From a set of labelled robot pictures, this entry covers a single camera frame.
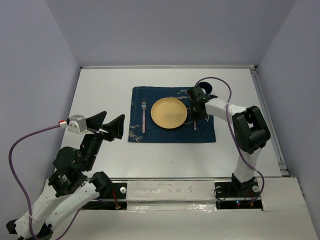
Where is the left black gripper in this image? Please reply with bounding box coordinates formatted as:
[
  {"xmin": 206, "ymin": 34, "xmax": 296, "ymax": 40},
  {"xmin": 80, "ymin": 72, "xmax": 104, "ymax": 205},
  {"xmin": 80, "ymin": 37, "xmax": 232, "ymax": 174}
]
[{"xmin": 82, "ymin": 110, "xmax": 127, "ymax": 170}]

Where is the dark blue cup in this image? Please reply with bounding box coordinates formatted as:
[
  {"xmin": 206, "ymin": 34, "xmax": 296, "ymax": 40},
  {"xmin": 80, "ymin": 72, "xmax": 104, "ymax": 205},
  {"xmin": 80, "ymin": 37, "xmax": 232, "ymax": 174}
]
[{"xmin": 198, "ymin": 81, "xmax": 213, "ymax": 95}]

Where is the pink handled knife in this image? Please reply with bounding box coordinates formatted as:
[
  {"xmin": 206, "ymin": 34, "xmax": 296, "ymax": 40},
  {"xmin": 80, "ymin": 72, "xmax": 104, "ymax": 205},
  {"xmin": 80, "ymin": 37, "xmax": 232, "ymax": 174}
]
[{"xmin": 193, "ymin": 120, "xmax": 197, "ymax": 131}]

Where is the yellow plate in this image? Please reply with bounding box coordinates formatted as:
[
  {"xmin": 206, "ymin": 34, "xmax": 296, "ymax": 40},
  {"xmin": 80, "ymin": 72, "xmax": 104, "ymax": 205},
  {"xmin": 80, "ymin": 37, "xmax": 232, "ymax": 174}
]
[{"xmin": 150, "ymin": 97, "xmax": 188, "ymax": 129}]

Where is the blue fish placemat cloth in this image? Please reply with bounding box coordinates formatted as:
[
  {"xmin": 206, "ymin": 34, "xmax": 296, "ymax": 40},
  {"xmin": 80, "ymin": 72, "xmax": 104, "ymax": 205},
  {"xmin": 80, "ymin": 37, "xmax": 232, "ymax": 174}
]
[{"xmin": 128, "ymin": 86, "xmax": 216, "ymax": 143}]

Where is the pink handled fork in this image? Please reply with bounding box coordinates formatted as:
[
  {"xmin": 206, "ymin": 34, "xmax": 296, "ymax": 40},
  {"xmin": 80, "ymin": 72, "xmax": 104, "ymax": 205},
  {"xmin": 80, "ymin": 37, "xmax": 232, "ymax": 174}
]
[{"xmin": 141, "ymin": 98, "xmax": 147, "ymax": 134}]

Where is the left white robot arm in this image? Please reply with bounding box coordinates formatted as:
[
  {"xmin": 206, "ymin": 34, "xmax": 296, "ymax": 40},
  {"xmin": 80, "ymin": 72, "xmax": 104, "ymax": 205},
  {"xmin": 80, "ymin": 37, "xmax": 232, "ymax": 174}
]
[{"xmin": 6, "ymin": 111, "xmax": 125, "ymax": 240}]

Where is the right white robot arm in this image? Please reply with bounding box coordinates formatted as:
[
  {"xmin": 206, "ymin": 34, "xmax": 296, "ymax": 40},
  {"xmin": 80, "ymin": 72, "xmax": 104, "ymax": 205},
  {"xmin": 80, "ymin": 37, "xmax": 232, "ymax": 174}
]
[{"xmin": 187, "ymin": 86, "xmax": 271, "ymax": 196}]

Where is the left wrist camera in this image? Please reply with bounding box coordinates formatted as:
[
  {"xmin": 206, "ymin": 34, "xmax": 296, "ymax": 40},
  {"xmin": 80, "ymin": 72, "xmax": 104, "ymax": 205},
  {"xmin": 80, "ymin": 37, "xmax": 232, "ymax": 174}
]
[{"xmin": 58, "ymin": 114, "xmax": 91, "ymax": 135}]

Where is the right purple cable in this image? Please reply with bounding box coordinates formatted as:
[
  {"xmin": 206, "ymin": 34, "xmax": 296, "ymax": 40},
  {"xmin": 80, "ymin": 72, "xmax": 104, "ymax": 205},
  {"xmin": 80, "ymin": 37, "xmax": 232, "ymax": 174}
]
[{"xmin": 196, "ymin": 76, "xmax": 265, "ymax": 207}]

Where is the purple cable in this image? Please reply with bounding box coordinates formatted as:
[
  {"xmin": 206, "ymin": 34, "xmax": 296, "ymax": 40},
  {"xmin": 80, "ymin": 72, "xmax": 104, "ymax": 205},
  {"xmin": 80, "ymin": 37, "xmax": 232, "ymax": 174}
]
[
  {"xmin": 8, "ymin": 123, "xmax": 83, "ymax": 240},
  {"xmin": 196, "ymin": 76, "xmax": 265, "ymax": 207}
]

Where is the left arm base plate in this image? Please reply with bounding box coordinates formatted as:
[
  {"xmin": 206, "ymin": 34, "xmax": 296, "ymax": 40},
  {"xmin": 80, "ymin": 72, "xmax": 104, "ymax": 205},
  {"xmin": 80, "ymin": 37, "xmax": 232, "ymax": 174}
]
[{"xmin": 81, "ymin": 181, "xmax": 128, "ymax": 211}]

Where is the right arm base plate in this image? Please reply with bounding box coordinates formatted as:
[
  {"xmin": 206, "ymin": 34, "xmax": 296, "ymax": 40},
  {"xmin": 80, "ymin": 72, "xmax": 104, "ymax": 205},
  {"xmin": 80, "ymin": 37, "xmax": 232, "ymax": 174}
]
[{"xmin": 213, "ymin": 175, "xmax": 263, "ymax": 210}]

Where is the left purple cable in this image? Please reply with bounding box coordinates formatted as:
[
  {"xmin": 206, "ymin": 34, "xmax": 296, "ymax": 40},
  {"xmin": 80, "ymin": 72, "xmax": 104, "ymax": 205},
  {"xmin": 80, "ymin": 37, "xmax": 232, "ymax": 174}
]
[{"xmin": 8, "ymin": 123, "xmax": 83, "ymax": 240}]

